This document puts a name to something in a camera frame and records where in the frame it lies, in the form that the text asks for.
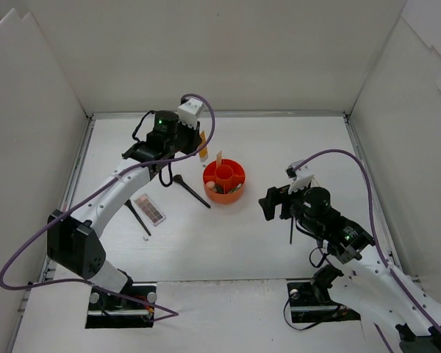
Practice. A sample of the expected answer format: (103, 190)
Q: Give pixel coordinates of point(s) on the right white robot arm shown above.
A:
(367, 283)

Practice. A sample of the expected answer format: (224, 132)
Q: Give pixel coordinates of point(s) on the orange sunscreen tube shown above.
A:
(203, 154)

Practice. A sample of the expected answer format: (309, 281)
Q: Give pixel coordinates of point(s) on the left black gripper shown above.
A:
(190, 139)

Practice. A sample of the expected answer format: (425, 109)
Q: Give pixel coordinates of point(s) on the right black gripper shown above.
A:
(275, 203)

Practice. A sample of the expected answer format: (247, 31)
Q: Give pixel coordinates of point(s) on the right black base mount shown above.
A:
(309, 304)

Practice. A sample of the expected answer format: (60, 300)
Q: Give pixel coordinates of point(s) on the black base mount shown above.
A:
(309, 304)
(105, 311)

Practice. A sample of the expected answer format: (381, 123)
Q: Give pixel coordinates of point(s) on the beige concealer tube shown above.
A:
(219, 158)

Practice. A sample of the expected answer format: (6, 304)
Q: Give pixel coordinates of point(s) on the small black makeup brush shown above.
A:
(129, 205)

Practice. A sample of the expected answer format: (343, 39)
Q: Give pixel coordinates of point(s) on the brown eyeshadow palette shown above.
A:
(149, 209)

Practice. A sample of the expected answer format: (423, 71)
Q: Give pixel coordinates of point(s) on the dark green round compact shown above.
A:
(219, 189)

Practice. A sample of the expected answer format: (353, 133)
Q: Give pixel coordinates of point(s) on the orange round organizer container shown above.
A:
(227, 175)

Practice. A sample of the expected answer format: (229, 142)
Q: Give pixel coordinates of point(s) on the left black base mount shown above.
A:
(105, 311)

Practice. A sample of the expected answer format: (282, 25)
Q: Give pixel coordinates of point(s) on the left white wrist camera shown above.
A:
(190, 111)

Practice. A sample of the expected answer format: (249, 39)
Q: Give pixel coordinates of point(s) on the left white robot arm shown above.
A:
(73, 241)

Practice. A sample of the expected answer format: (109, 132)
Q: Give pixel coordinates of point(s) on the green lip balm stick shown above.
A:
(236, 189)

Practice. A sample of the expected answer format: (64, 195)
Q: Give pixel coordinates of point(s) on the large black makeup brush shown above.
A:
(178, 179)

